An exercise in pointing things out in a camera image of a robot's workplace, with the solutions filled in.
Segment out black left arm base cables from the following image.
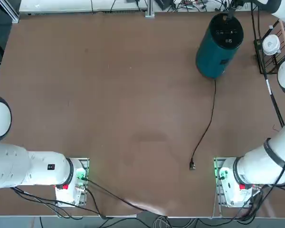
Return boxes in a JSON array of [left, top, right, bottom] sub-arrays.
[[10, 186, 102, 219]]

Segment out white cup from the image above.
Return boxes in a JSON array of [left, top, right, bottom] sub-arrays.
[[262, 35, 281, 56]]

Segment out plain black arm cable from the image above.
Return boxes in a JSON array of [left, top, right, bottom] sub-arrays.
[[250, 0, 285, 128]]

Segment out green cylindrical air fryer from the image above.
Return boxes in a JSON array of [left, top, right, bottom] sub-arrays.
[[196, 13, 245, 79]]

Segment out white cable bundle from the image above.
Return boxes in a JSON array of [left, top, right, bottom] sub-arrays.
[[153, 215, 172, 228]]

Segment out black fryer power cord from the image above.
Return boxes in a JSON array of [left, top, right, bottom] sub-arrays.
[[189, 79, 217, 171]]

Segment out aluminium frame rail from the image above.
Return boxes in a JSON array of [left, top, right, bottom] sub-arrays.
[[0, 0, 20, 23]]

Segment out black electronic box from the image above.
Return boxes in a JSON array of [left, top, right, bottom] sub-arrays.
[[155, 0, 176, 10]]

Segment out black cable with white label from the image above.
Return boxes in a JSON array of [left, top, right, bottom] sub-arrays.
[[256, 0, 285, 128]]

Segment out long black table cable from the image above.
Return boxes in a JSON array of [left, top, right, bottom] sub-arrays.
[[85, 178, 157, 214]]

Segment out aluminium profile post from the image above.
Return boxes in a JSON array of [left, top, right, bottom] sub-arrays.
[[145, 0, 155, 18]]

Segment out white board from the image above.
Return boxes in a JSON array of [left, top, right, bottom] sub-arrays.
[[19, 0, 148, 12]]

